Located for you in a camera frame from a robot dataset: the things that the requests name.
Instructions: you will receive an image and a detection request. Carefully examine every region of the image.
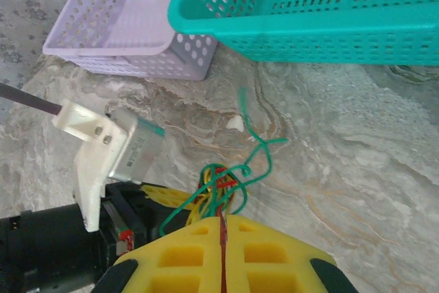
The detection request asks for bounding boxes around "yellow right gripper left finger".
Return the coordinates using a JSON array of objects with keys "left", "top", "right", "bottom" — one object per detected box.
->
[{"left": 115, "top": 216, "right": 224, "bottom": 293}]

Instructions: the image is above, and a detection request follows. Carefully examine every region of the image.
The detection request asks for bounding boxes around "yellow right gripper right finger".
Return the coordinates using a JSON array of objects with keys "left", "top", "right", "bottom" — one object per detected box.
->
[{"left": 224, "top": 215, "right": 337, "bottom": 293}]

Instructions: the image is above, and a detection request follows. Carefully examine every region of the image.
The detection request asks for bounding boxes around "bundle of coloured wires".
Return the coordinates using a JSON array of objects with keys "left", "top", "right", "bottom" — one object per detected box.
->
[{"left": 187, "top": 169, "right": 251, "bottom": 229}]

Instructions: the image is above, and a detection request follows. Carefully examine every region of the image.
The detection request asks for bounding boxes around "red thin cable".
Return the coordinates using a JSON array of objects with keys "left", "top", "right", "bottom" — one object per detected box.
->
[{"left": 215, "top": 167, "right": 238, "bottom": 293}]

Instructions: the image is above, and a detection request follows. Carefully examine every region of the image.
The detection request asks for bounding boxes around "lavender perforated plastic basket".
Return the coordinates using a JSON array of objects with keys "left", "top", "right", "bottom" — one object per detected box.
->
[{"left": 43, "top": 0, "right": 219, "bottom": 82}]

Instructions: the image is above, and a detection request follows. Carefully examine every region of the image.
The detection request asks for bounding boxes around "teal perforated plastic basket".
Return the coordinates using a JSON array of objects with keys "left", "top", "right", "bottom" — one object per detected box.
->
[{"left": 167, "top": 0, "right": 439, "bottom": 67}]

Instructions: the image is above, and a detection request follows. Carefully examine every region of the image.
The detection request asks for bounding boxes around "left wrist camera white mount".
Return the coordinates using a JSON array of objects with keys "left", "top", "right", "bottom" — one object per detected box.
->
[{"left": 51, "top": 98, "right": 166, "bottom": 233}]

